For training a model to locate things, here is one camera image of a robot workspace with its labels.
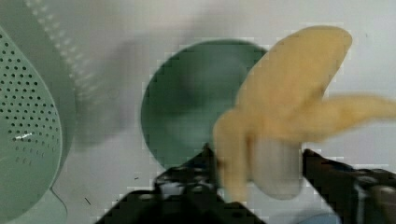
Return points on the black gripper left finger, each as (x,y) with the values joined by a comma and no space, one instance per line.
(186,194)

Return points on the yellow peeled banana toy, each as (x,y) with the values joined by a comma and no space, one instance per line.
(281,105)

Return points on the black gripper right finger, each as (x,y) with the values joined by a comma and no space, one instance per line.
(357,196)

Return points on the green metal mug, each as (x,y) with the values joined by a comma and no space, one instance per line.
(188,93)

